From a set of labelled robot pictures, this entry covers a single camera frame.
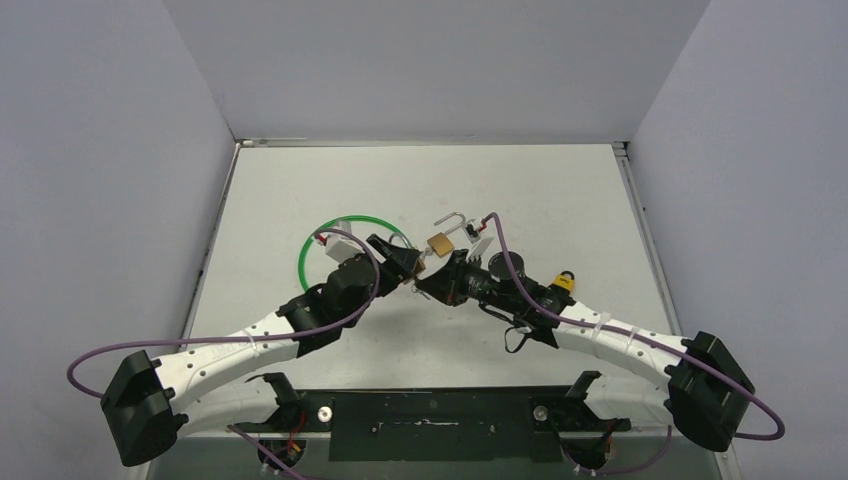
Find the black base frame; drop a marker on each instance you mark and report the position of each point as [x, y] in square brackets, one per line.
[542, 424]

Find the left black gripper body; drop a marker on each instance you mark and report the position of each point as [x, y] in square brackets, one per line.
[388, 277]

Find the padlock keys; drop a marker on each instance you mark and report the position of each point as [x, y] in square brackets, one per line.
[415, 288]

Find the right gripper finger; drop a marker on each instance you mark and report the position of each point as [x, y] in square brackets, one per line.
[444, 272]
[443, 293]

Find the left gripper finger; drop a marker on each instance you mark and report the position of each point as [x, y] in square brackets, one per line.
[408, 272]
[395, 253]

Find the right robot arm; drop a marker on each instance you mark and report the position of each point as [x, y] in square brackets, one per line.
[691, 383]

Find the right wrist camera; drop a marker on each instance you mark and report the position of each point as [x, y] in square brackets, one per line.
[476, 233]

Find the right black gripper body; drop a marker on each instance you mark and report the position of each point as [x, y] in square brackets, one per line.
[452, 278]

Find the yellow black padlock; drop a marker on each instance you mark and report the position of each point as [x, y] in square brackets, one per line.
[564, 281]

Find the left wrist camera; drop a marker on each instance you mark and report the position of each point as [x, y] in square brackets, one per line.
[337, 247]

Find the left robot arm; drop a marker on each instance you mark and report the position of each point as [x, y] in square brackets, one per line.
[147, 400]

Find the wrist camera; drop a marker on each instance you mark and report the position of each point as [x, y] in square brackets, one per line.
[476, 233]
[337, 247]

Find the brass padlock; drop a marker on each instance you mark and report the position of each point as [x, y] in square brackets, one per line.
[440, 243]
[402, 239]

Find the green cable lock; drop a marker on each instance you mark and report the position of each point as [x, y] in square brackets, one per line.
[310, 242]

